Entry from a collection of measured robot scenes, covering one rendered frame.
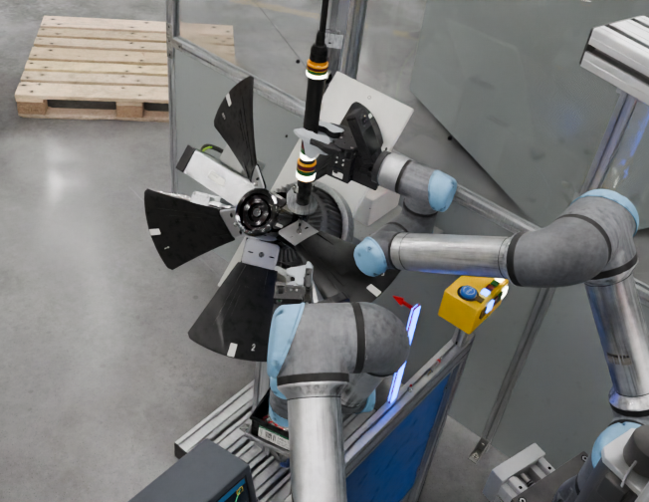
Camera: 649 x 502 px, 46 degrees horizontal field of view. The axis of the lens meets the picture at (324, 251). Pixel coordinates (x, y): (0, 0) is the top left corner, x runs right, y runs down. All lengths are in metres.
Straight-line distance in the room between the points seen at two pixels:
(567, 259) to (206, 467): 0.69
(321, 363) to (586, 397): 1.52
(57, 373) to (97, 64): 2.21
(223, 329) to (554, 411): 1.26
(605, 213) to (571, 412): 1.36
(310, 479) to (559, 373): 1.51
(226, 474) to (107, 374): 1.82
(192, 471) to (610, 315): 0.78
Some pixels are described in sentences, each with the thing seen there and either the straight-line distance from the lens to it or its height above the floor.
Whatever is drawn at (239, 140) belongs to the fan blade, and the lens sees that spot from 1.96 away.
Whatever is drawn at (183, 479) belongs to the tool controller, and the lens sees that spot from 1.31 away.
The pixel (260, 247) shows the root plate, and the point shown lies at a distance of 1.87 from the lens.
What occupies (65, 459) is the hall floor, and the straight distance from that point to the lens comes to 2.87.
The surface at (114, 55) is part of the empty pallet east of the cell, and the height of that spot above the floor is 0.15.
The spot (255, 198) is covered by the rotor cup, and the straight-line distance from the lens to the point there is 1.83.
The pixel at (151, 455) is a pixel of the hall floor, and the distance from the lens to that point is 2.84.
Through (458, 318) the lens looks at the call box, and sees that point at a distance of 1.94.
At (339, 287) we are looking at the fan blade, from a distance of 1.72.
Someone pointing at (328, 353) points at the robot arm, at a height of 1.47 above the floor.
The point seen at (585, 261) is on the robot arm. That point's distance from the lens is 1.32.
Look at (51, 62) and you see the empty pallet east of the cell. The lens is 4.80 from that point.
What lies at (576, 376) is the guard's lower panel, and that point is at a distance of 2.54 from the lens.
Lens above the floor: 2.35
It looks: 41 degrees down
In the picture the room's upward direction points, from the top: 8 degrees clockwise
